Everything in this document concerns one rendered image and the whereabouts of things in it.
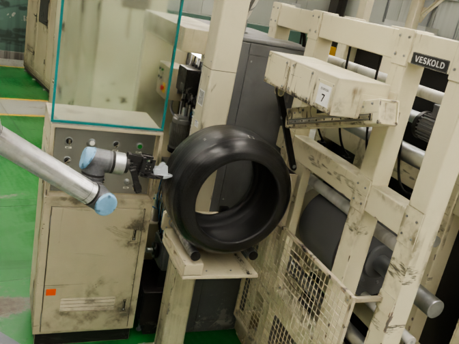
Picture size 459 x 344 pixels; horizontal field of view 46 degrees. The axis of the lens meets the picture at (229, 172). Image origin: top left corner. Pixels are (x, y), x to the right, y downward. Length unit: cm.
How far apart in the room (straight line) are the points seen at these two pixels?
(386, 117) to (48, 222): 170
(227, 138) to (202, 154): 13
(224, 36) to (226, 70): 15
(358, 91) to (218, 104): 73
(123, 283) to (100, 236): 33
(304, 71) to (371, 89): 30
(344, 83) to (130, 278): 166
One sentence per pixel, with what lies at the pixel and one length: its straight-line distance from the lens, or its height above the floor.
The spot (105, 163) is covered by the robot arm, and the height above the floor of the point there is 128.
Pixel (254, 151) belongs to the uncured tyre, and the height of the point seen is 140.
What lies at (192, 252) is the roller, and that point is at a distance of 236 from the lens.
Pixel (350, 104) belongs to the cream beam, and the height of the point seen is 169.
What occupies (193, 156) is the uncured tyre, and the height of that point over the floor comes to 134.
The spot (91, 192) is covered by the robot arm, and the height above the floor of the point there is 122.
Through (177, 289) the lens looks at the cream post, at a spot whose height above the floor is 49.
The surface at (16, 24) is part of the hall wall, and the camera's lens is 1133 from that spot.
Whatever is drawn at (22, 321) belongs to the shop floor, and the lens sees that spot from 343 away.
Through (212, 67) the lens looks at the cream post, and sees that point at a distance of 248.
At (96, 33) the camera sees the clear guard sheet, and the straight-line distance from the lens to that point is 261.
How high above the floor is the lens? 200
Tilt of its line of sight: 18 degrees down
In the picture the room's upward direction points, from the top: 12 degrees clockwise
